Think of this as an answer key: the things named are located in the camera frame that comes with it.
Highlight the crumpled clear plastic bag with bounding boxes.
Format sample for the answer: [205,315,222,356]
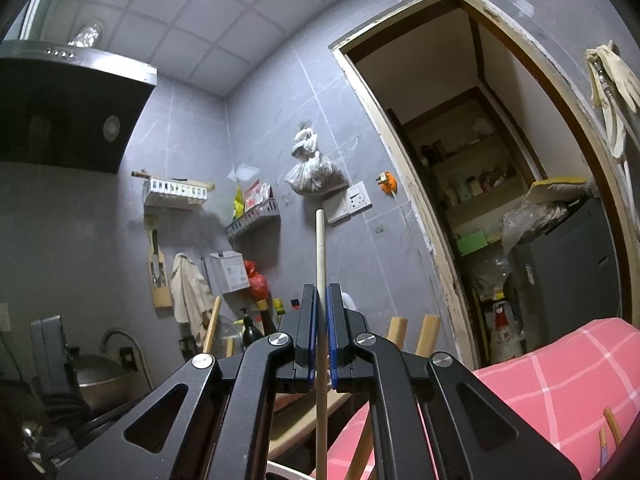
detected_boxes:
[502,200,571,256]

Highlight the grey wall shelf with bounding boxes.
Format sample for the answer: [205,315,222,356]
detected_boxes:
[224,199,281,241]

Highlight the white wall utensil box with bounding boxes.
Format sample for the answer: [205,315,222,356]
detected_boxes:
[209,250,251,293]

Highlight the tan sack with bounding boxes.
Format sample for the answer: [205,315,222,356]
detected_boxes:
[530,176,596,204]

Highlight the hanging clear plastic bag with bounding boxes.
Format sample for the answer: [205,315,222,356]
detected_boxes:
[285,122,348,196]

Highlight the long wooden board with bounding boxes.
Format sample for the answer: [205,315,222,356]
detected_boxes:
[270,390,353,461]

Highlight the cream hanging cloth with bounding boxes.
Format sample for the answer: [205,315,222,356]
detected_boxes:
[170,252,214,336]

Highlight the white rubber gloves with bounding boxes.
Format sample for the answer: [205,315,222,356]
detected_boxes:
[592,57,640,196]

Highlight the white wall socket panel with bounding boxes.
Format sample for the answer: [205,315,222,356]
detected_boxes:
[322,180,373,224]

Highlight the green box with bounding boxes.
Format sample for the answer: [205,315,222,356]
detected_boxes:
[456,231,488,256]

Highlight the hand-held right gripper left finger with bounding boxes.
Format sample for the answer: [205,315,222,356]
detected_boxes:
[57,282,321,480]

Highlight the white plastic utensil basket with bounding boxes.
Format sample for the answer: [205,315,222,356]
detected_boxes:
[265,460,313,480]

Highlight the wooden storage shelf unit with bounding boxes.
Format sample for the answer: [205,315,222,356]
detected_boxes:
[400,87,547,271]

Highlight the wooden door frame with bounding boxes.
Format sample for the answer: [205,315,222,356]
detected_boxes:
[330,0,640,371]

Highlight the cream rubber gloves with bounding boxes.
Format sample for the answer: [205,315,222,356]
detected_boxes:
[585,40,640,113]

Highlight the dark wok with lid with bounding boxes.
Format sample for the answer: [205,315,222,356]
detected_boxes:
[70,352,146,411]

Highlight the pink checkered tablecloth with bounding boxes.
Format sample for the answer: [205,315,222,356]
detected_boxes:
[325,317,640,480]

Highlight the grey appliance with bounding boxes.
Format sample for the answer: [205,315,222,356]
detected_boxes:
[507,197,626,351]

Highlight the white slotted wall basket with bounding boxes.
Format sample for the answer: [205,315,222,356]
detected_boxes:
[142,177,216,211]

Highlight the black range hood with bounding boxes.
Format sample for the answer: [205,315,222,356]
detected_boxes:
[0,40,158,176]

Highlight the wooden knife holder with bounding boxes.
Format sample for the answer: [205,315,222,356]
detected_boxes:
[146,215,174,308]

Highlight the red snack packet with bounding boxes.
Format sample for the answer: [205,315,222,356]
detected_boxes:
[244,180,274,211]

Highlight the white jug red label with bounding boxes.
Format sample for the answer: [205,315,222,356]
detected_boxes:
[487,300,524,362]

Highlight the silver foil duct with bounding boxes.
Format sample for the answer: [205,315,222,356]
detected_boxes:
[66,19,107,48]

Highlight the red plastic bag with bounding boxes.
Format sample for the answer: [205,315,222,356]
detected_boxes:
[243,260,271,301]

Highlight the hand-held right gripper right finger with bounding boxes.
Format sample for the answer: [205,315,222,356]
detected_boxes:
[326,282,583,480]

